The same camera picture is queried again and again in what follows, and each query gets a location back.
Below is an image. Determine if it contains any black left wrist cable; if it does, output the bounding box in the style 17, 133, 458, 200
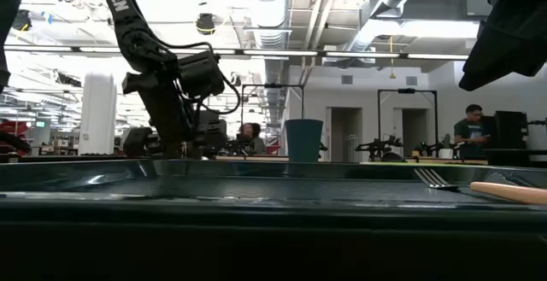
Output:
153, 40, 243, 116

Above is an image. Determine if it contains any black background rig frame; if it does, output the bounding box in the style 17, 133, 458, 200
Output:
376, 87, 439, 159
240, 83, 306, 122

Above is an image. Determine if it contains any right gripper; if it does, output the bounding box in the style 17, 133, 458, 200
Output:
458, 14, 547, 92

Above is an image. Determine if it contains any white building column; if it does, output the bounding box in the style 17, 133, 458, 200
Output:
79, 72, 118, 156

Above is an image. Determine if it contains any fork with wooden handle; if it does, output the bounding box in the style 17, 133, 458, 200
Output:
413, 167, 547, 206

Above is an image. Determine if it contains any standing person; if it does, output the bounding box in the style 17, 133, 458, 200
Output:
453, 103, 492, 160

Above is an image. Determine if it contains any seated person behind bench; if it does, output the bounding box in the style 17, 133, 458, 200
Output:
238, 122, 267, 155

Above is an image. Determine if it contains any black ceiling-hung device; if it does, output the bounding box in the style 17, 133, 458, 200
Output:
195, 12, 217, 36

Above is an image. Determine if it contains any dark green plastic cup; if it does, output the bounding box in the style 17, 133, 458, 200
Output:
285, 119, 325, 163

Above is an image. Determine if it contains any dark green plastic tray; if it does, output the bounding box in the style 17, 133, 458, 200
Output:
0, 157, 547, 281

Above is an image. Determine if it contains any black monitor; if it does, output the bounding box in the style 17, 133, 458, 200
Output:
482, 110, 530, 150

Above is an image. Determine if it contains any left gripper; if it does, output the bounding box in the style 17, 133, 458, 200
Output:
121, 50, 228, 160

